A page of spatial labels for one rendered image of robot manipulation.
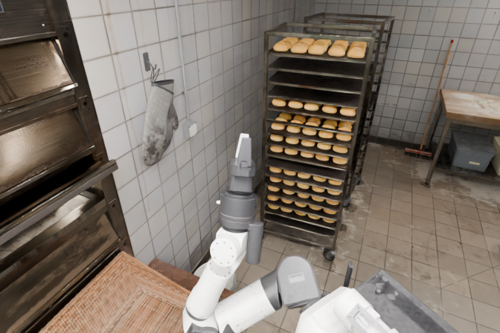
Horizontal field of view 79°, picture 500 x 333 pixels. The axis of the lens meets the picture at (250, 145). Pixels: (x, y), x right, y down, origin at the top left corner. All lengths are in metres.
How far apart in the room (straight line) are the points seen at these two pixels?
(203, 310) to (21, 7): 1.05
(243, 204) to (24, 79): 0.85
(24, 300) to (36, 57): 0.90
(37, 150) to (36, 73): 0.27
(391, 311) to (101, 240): 1.25
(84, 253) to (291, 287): 1.03
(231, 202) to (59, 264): 1.01
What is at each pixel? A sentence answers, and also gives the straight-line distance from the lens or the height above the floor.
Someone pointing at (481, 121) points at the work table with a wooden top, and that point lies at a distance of 3.68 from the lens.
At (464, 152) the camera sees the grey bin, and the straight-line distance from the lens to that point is 4.00.
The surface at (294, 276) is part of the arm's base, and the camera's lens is 0.85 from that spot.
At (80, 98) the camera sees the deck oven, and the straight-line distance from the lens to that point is 1.36.
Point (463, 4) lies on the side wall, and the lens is 4.26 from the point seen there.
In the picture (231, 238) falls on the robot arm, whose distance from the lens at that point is 0.71.
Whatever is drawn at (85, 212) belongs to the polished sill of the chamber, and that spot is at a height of 1.18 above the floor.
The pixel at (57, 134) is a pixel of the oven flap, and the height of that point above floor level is 1.55.
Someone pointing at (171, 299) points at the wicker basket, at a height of 0.62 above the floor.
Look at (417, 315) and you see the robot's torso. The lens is 0.88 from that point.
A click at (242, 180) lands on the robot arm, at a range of 0.68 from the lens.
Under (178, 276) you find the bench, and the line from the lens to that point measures 1.92.
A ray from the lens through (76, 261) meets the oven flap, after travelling 1.59.
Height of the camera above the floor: 2.07
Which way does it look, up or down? 29 degrees down
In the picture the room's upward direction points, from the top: straight up
